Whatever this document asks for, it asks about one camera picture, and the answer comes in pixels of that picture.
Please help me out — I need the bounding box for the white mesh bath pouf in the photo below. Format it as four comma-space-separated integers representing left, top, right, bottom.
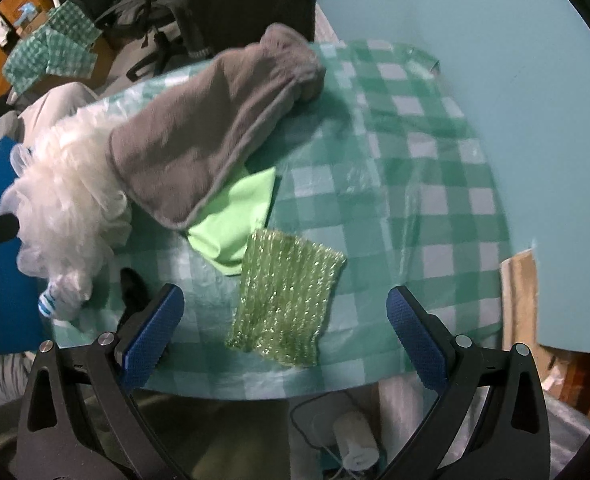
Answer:
0, 107, 132, 321

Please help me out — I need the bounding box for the green checkered plastic tablecloth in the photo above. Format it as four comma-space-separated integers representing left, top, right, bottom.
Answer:
53, 40, 510, 401

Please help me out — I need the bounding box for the black office chair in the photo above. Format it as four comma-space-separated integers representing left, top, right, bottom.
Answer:
60, 0, 216, 84

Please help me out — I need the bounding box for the green checkered cloth on box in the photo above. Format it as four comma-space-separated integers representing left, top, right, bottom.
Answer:
2, 1, 102, 94

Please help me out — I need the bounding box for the blue cardboard box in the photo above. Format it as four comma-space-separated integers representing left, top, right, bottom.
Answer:
0, 138, 47, 354

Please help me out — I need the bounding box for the white charger adapter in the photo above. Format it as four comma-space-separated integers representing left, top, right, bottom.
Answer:
333, 412, 380, 471

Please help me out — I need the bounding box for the grey fleece mitt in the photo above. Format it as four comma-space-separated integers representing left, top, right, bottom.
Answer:
106, 23, 325, 231

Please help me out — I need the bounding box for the green sparkly knitted cloth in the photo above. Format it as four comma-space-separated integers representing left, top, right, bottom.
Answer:
225, 229, 346, 367

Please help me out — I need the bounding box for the lime green microfibre cloth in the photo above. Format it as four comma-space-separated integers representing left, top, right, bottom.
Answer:
187, 166, 277, 276

